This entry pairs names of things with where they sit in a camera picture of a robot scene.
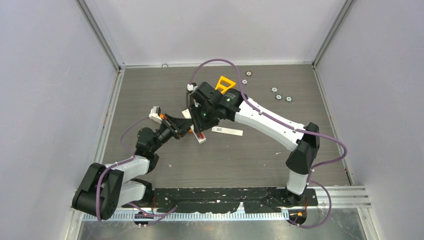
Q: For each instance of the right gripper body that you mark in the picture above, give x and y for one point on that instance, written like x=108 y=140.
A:
x=202 y=117

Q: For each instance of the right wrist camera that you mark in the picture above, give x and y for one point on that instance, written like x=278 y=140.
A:
x=191 y=87

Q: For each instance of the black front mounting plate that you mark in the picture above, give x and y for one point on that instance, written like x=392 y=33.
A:
x=223 y=200

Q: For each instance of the yellow triangle bracket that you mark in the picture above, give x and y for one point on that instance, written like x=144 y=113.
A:
x=224 y=84

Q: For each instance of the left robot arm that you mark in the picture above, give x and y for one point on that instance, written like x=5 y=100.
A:
x=104 y=188

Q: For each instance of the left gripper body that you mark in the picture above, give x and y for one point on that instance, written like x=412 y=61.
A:
x=170 y=128

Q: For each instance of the white box sleeve cover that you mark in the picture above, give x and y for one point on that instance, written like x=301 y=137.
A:
x=228 y=131

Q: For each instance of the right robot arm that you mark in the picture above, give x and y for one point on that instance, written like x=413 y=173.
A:
x=208 y=106

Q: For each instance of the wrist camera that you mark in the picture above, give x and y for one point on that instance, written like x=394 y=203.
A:
x=155 y=114
x=191 y=87

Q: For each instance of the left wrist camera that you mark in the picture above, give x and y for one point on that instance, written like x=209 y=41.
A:
x=155 y=114

